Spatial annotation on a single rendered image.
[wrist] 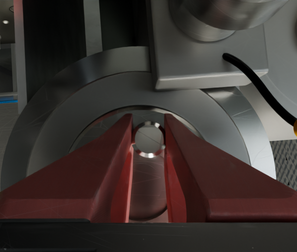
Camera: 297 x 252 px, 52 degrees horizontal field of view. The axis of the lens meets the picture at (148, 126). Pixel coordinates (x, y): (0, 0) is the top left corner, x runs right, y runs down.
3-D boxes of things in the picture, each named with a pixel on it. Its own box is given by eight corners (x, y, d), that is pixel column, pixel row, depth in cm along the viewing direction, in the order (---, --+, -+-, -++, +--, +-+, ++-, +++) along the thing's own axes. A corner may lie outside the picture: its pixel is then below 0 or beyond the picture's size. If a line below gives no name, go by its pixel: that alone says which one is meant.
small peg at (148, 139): (173, 129, 12) (158, 163, 11) (166, 133, 14) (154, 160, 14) (139, 115, 12) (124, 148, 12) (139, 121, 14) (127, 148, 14)
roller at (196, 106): (234, 57, 16) (271, 282, 15) (174, 115, 42) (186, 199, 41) (12, 85, 15) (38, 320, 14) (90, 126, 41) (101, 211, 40)
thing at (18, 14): (13, -193, 18) (27, 113, 17) (83, 0, 42) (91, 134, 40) (5, -193, 18) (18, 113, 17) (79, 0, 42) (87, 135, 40)
